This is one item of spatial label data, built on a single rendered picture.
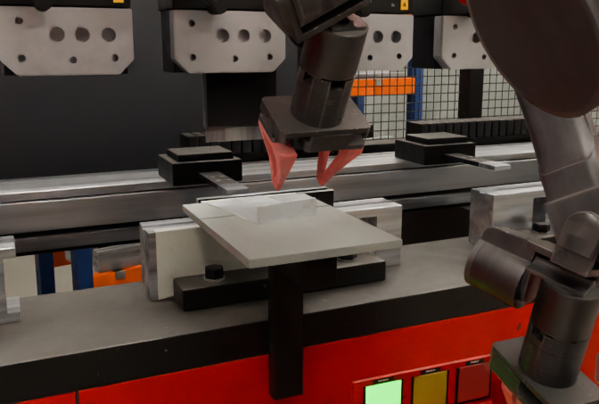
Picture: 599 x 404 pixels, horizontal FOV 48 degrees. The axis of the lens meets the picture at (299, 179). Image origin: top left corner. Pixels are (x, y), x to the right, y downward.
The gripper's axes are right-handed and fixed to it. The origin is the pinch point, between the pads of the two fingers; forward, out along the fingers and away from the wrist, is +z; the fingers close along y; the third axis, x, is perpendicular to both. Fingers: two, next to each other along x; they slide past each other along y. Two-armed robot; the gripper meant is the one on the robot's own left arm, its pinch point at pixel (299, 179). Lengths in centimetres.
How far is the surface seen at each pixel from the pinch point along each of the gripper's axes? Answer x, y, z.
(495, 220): -8.4, -43.3, 21.2
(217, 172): -29.7, -2.1, 23.7
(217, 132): -19.6, 3.0, 7.7
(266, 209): -2.6, 1.9, 6.7
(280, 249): 7.4, 4.5, 2.9
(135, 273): -130, -15, 160
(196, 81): -65, -8, 29
